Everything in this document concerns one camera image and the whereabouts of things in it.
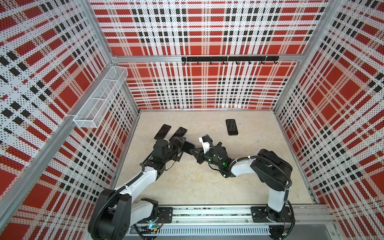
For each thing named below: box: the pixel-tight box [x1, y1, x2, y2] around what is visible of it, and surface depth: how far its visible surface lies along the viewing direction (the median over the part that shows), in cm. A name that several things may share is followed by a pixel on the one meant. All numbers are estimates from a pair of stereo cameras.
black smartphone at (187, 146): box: [181, 141, 196, 155], surface depth 86 cm
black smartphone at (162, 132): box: [154, 124, 172, 140], surface depth 110 cm
